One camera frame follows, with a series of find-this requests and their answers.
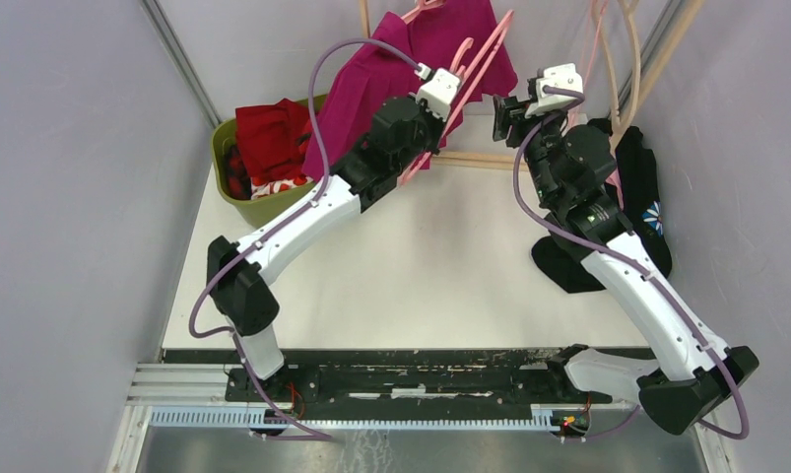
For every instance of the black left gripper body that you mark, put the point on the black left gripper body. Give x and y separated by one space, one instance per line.
429 133

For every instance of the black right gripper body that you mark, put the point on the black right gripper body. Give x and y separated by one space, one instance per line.
513 112

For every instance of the pink plastic hanger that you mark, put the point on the pink plastic hanger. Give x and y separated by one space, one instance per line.
472 74

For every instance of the magenta pleated skirt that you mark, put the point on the magenta pleated skirt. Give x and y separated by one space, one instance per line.
373 75

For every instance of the pink hanger of magenta skirt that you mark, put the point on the pink hanger of magenta skirt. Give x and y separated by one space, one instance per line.
420 7

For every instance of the pink wire hanger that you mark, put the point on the pink wire hanger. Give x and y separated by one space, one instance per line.
589 51

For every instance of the red dress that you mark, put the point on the red dress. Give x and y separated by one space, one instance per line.
272 140

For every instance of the white red floral garment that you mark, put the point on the white red floral garment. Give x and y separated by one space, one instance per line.
261 187

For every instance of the red navy plaid skirt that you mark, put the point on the red navy plaid skirt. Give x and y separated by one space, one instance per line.
236 176

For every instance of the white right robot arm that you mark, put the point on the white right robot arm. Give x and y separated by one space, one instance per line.
692 371

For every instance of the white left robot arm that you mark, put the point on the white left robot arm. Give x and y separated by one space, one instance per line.
240 273

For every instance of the pink cloth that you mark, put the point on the pink cloth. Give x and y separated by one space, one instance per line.
613 183

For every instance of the black shirt with flower print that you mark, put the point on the black shirt with flower print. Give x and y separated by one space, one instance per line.
641 202

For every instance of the olive green plastic basket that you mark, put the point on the olive green plastic basket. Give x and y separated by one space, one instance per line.
255 212

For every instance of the wooden clothes rack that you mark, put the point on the wooden clothes rack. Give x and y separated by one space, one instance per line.
671 28

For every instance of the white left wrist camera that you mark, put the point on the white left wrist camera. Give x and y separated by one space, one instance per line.
438 90

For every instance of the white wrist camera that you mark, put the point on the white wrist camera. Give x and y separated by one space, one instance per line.
558 85
438 90

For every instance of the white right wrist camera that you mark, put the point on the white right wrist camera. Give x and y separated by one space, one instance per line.
558 85

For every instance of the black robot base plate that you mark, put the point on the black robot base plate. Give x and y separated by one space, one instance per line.
408 385

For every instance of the aluminium corner rail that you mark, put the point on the aluminium corner rail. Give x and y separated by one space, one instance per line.
177 53

